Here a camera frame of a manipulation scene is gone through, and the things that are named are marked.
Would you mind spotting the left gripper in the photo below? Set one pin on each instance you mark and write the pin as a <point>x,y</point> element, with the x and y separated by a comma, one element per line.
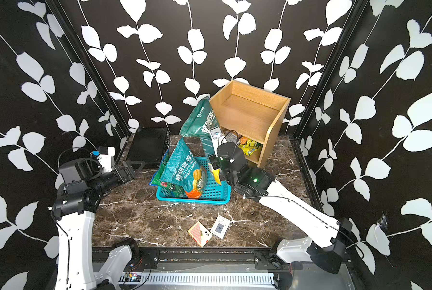
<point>125,172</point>

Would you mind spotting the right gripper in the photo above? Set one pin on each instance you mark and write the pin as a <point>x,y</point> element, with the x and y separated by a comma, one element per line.
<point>214,162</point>

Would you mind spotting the bright green blue-topped bag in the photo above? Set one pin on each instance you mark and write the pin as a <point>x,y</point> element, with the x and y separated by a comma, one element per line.
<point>175,190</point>

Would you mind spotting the teal and orange fertilizer bag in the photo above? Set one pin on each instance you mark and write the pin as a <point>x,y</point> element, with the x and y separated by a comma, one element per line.
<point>184,170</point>

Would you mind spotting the dark green soil bag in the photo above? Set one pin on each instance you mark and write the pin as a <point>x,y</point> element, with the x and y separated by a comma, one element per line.
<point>199,123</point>

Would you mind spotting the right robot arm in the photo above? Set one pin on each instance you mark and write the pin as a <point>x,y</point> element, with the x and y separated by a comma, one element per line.
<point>327,238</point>

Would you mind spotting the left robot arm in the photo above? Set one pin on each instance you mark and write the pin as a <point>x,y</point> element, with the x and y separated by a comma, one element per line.
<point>85,184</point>

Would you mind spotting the wooden two-tier shelf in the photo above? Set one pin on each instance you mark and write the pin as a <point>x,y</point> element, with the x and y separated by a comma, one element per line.
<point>253,113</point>

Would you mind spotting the yellow green small packet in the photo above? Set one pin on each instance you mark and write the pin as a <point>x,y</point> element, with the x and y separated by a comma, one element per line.
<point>248,146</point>

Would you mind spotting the black flat case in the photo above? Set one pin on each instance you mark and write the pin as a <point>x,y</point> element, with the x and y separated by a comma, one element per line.
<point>149,145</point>

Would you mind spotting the teal plastic basket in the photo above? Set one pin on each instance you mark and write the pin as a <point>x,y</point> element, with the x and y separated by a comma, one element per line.
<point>213,193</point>

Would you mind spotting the white QR code card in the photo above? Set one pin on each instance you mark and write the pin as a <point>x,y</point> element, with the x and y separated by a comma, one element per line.
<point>220,227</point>

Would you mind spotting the red patterned card box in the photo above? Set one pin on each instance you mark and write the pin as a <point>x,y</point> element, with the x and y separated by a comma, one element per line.
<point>200,234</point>

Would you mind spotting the small circuit board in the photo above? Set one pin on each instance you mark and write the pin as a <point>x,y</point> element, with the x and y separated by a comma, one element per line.
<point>133,278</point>

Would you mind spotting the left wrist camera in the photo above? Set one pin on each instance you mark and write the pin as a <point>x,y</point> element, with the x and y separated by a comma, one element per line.
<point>105,156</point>

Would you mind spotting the black front rail base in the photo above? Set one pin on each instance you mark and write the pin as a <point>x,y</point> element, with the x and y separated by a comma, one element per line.
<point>232,269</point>

